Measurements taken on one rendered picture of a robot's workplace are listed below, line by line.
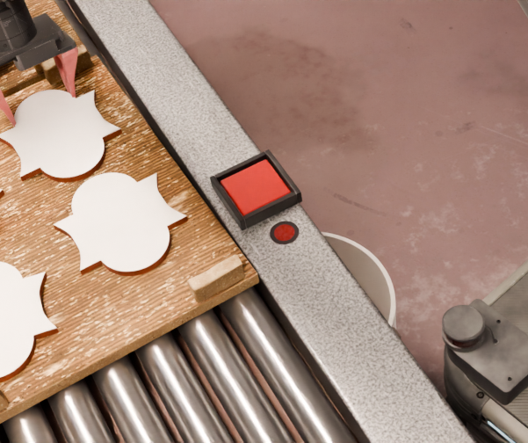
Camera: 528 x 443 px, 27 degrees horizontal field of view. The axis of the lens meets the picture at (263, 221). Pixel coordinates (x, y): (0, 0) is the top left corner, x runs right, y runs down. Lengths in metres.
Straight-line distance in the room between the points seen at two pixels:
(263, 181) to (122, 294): 0.21
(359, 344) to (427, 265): 1.19
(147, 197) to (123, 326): 0.16
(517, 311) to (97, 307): 0.96
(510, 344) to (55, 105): 0.88
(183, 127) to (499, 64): 1.46
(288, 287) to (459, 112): 1.46
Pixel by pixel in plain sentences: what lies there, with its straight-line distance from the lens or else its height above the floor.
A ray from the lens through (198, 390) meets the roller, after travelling 1.10.
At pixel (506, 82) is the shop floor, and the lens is 2.63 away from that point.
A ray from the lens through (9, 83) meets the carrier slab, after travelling 1.41.
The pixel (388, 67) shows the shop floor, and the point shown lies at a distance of 2.67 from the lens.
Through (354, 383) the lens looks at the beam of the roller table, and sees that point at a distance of 1.08.
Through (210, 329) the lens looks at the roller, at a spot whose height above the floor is 0.92.
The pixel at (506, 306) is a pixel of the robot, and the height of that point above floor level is 0.24.
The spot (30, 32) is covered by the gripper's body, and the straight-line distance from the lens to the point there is 1.28.
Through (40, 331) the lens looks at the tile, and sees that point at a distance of 1.14.
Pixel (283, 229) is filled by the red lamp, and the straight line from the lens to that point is 1.19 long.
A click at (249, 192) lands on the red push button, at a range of 1.21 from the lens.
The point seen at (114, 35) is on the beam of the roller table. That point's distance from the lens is 1.46.
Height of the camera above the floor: 1.85
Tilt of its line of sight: 51 degrees down
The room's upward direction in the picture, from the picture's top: 11 degrees counter-clockwise
